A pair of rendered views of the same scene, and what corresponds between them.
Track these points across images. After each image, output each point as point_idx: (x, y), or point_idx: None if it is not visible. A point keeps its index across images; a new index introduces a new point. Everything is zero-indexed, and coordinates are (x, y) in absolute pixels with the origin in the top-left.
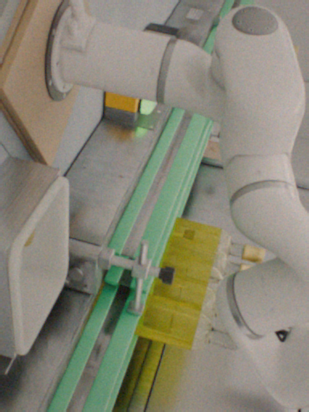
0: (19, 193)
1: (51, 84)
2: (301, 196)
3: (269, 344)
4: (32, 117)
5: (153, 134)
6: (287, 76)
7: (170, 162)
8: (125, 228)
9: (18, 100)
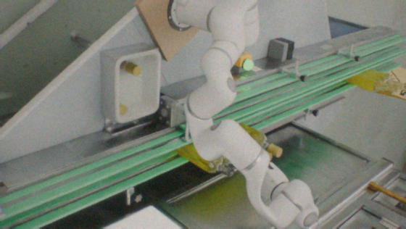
0: (135, 49)
1: (170, 19)
2: (355, 160)
3: (202, 125)
4: (156, 27)
5: (244, 78)
6: (234, 7)
7: (245, 90)
8: None
9: (147, 14)
